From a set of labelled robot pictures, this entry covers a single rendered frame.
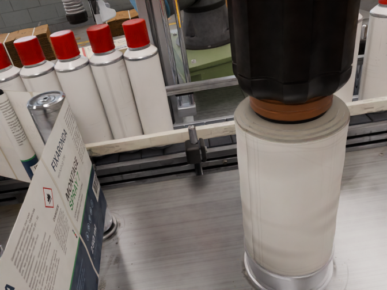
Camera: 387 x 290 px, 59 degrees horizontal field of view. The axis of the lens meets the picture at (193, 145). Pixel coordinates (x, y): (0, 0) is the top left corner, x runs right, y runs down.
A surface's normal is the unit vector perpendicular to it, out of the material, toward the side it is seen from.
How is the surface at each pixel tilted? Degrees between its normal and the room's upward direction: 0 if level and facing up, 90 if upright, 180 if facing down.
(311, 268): 90
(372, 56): 90
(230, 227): 0
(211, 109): 0
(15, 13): 90
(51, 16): 90
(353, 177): 0
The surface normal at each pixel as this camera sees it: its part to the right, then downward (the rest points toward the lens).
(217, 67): 0.24, 0.51
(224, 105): -0.14, -0.82
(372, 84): -0.60, 0.51
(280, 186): -0.39, 0.58
